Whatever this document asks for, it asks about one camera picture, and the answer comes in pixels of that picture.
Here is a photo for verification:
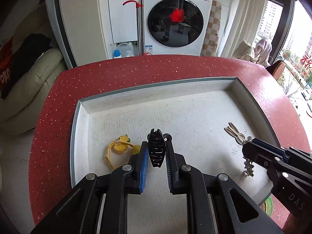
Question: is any red handled mop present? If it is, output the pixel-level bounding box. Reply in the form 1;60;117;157
122;0;144;55

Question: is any cream leather sofa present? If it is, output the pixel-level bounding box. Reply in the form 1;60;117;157
0;12;67;132

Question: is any black hair claw clip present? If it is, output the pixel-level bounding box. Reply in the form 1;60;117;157
148;128;166;168

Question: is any translucent plastic jug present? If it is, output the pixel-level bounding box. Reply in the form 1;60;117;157
116;42;135;58

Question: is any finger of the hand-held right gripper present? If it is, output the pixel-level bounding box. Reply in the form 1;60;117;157
252;138;312;162
243;142;288;171

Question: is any white curtain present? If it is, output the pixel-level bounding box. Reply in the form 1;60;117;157
218;0;271;59

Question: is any red printed cloth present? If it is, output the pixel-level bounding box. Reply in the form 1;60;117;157
0;38;14;90

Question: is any wooden chair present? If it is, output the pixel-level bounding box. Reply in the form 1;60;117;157
266;60;285;80

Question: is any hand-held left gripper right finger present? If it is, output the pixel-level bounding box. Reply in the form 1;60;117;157
163;134;285;234

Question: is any black clothing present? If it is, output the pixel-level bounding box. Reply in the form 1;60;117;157
1;34;53;99

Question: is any white cabinet door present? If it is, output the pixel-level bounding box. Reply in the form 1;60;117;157
107;0;142;44

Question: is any beige bag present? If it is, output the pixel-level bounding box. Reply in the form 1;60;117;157
231;40;255;61

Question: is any yellow hair tie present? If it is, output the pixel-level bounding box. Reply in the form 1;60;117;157
105;135;142;170

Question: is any pink towel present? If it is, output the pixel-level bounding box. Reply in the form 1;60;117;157
255;37;272;66

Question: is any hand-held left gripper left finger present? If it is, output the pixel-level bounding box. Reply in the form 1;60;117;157
30;141;150;234

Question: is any dark window frame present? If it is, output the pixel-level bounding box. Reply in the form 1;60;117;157
268;0;296;64

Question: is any silver bunny hair clip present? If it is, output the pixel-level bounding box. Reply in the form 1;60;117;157
224;122;254;145

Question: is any grey shallow tray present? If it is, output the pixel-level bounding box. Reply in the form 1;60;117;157
70;77;281;234

